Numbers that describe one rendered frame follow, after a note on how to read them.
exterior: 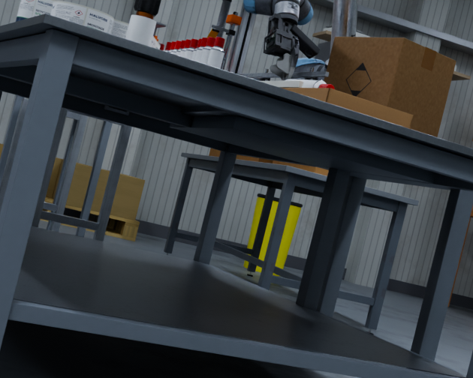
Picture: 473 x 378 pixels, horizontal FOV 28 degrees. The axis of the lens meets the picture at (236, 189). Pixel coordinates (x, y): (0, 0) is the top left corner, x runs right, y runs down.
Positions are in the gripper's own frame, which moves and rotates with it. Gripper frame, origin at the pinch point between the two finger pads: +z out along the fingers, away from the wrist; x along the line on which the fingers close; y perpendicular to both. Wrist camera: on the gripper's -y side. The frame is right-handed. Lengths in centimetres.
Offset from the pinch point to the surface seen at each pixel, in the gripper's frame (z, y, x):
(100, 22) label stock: -22, 46, -41
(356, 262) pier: -121, -410, -537
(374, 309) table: 12, -178, -193
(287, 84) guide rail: 5.0, 4.6, 7.7
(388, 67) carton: -4.3, -22.2, 19.2
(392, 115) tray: 23.3, -6.3, 42.6
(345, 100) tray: 23.1, 8.1, 42.7
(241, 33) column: -44, -12, -57
